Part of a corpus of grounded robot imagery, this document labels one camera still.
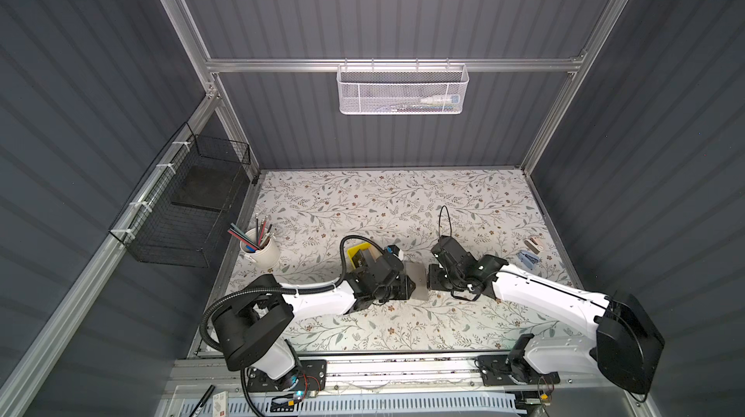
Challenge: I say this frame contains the yellow plastic tray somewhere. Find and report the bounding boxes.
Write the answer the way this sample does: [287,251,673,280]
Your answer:
[347,242,372,270]

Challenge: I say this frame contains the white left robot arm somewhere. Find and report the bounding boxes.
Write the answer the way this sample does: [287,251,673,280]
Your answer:
[200,249,417,383]

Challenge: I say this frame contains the black wire basket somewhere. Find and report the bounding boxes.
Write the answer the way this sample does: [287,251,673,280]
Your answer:
[110,129,251,269]

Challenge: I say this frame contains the white wire mesh basket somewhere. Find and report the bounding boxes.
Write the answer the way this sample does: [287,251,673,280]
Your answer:
[336,63,470,116]

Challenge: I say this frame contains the white pen cup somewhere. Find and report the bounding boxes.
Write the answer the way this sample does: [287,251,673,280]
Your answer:
[239,238,281,270]

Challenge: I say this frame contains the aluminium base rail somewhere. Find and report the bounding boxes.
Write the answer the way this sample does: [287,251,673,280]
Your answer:
[168,351,624,395]

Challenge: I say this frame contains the pink white small clip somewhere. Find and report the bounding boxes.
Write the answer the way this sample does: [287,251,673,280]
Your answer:
[524,238,543,254]

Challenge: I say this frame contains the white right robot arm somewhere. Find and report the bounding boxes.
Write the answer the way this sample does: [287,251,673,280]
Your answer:
[428,236,665,395]

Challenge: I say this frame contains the white tube in basket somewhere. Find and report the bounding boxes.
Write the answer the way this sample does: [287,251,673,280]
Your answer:
[418,94,462,109]

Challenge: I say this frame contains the blue small clip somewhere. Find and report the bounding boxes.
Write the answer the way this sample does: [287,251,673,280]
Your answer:
[517,250,541,271]

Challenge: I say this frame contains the white slotted cable duct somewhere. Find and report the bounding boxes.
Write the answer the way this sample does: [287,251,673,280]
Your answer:
[177,392,519,417]

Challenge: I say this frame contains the coloured pens in cup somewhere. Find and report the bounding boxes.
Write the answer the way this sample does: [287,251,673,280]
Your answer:
[228,215,274,254]

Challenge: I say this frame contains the black corrugated left cable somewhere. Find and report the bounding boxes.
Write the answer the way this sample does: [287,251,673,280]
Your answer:
[199,234,385,354]

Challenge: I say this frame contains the aluminium frame post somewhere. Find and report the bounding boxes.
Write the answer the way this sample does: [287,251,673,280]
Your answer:
[159,0,261,180]

